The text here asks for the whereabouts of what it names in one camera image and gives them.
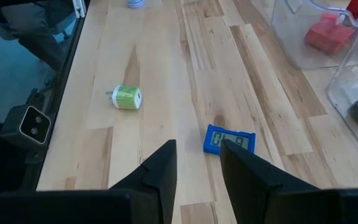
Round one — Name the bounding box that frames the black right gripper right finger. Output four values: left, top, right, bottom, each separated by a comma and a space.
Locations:
219, 139, 358, 224

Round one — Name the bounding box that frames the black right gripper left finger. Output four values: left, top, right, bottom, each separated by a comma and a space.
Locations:
0, 139, 178, 224

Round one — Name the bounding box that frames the blue digital timer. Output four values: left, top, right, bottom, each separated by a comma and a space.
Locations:
203, 124, 257, 156

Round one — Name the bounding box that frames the purple hourglass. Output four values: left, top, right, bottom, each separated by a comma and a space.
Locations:
126, 0, 146, 9

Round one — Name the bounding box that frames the grey table-level camera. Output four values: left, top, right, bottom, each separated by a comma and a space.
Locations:
0, 103, 53, 151

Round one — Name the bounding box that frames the green wall charger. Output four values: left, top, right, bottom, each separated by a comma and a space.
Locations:
105, 85, 144, 111

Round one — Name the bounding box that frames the silver metal bracket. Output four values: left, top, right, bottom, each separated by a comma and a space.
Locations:
72, 0, 87, 19

